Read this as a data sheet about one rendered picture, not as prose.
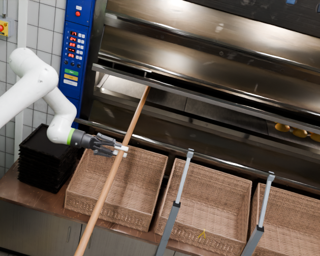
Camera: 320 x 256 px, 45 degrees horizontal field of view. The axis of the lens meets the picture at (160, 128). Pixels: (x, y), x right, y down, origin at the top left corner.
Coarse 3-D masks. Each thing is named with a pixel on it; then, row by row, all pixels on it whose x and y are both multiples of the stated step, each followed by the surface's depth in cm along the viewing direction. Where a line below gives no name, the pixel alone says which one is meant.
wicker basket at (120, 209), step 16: (80, 160) 250; (112, 160) 270; (128, 160) 269; (144, 160) 268; (80, 176) 261; (96, 176) 271; (144, 176) 271; (160, 176) 270; (80, 192) 255; (96, 192) 258; (112, 192) 262; (128, 192) 265; (144, 192) 269; (80, 208) 239; (112, 208) 234; (128, 208) 233; (144, 208) 256; (128, 224) 239; (144, 224) 237
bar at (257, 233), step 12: (84, 120) 221; (120, 132) 220; (156, 144) 220; (168, 144) 220; (192, 156) 220; (204, 156) 219; (240, 168) 219; (252, 168) 219; (180, 192) 215; (180, 204) 213; (264, 204) 216; (168, 228) 221; (252, 240) 215; (156, 252) 235; (252, 252) 220
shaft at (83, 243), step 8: (144, 96) 254; (136, 112) 235; (136, 120) 228; (128, 136) 211; (120, 152) 198; (120, 160) 194; (112, 168) 186; (112, 176) 181; (104, 184) 177; (104, 192) 171; (104, 200) 168; (96, 208) 162; (96, 216) 159; (88, 224) 154; (88, 232) 151; (80, 240) 148; (88, 240) 149; (80, 248) 144
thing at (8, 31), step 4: (0, 16) 233; (0, 20) 230; (4, 20) 230; (8, 20) 231; (12, 20) 233; (0, 24) 231; (8, 24) 230; (12, 24) 235; (4, 28) 232; (8, 28) 232; (12, 28) 236; (0, 32) 234; (4, 32) 233; (8, 32) 233; (12, 32) 237; (8, 36) 234
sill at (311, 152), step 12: (108, 96) 252; (120, 96) 253; (144, 108) 253; (156, 108) 251; (168, 108) 254; (192, 120) 251; (204, 120) 251; (228, 132) 251; (240, 132) 250; (252, 132) 253; (276, 144) 250; (288, 144) 250; (300, 144) 254; (312, 156) 250
